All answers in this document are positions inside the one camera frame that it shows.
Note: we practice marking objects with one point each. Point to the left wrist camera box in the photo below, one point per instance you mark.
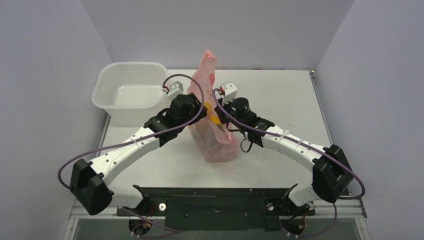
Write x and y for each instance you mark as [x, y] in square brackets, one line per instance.
[175, 90]

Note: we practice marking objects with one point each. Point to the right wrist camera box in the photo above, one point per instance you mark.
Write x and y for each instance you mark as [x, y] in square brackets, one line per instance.
[228, 91]

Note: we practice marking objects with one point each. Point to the pink plastic bag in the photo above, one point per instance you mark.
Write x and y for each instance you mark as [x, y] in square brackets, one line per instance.
[216, 142]

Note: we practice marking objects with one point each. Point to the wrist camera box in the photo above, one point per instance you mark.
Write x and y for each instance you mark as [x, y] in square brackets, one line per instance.
[228, 91]
[175, 90]

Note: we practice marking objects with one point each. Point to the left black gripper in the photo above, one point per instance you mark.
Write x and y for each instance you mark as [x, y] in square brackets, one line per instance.
[196, 106]

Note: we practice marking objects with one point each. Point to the white plastic basin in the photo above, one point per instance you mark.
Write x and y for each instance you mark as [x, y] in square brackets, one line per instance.
[131, 90]

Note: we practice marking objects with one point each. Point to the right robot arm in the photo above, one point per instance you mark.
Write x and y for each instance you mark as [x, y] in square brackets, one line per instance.
[331, 172]

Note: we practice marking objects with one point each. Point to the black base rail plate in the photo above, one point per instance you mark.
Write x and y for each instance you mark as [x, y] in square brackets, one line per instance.
[218, 209]

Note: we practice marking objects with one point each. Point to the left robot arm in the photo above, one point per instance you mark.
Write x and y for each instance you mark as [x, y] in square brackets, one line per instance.
[90, 180]

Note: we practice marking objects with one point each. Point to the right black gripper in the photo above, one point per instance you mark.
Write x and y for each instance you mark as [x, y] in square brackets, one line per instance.
[222, 114]

